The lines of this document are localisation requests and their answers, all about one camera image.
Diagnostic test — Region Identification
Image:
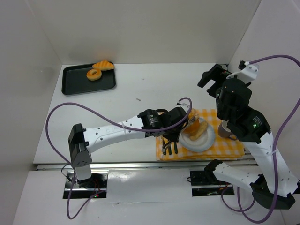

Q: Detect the black serving tray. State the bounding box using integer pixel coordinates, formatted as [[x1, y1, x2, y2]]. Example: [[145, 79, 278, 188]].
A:
[[61, 63, 116, 96]]

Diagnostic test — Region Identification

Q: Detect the aluminium rail front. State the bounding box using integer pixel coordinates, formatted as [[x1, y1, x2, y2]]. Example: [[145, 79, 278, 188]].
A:
[[35, 160, 258, 171]]

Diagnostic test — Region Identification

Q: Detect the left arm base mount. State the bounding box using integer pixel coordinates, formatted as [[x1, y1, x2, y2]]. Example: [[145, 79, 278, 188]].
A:
[[60, 165, 108, 199]]

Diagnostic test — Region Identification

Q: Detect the long baguette bread roll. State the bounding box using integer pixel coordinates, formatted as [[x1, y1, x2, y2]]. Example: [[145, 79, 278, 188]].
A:
[[189, 121, 208, 141]]

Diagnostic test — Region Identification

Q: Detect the white paper cup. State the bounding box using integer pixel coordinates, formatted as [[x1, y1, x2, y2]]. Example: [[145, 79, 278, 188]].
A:
[[217, 120, 238, 141]]

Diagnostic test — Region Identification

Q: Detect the orange bundt cake bread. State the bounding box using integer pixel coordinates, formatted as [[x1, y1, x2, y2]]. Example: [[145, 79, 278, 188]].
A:
[[183, 108, 200, 135]]

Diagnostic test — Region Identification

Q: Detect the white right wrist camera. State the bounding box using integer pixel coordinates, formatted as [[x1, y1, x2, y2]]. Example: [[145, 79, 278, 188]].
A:
[[237, 60, 259, 84]]

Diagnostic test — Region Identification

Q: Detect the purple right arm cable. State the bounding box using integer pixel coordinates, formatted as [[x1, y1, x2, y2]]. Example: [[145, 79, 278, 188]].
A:
[[221, 55, 300, 223]]

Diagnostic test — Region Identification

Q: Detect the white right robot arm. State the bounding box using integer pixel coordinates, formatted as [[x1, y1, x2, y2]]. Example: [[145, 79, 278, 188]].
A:
[[198, 64, 300, 210]]

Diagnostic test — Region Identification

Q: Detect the gold fork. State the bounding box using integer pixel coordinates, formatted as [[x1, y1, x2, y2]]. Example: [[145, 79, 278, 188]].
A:
[[168, 144, 172, 155]]

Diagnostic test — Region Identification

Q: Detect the white blue-rimmed plate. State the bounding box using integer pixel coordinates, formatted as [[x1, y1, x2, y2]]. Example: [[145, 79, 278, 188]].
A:
[[179, 124, 215, 152]]

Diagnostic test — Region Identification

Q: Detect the yellow checkered cloth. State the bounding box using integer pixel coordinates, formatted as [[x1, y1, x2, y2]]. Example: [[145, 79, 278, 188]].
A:
[[156, 109, 244, 161]]

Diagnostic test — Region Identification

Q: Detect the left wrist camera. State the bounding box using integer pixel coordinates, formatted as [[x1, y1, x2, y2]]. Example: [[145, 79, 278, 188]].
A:
[[176, 100, 190, 111]]

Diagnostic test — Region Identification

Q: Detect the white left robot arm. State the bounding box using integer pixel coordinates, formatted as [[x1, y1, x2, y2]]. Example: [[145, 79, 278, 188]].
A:
[[68, 104, 191, 187]]

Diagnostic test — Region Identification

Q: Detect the gold spoon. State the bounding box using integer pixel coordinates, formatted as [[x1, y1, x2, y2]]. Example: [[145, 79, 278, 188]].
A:
[[173, 142, 178, 154]]

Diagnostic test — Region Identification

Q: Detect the striped triangular bread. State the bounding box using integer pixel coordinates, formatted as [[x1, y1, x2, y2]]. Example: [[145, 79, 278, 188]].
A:
[[92, 60, 115, 71]]

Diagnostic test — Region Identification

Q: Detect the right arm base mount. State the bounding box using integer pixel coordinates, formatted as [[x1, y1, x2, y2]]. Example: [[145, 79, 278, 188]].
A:
[[187, 170, 234, 197]]

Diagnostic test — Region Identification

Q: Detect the glazed ring donut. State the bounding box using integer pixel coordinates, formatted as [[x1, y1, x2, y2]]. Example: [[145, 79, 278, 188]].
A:
[[86, 69, 102, 81]]

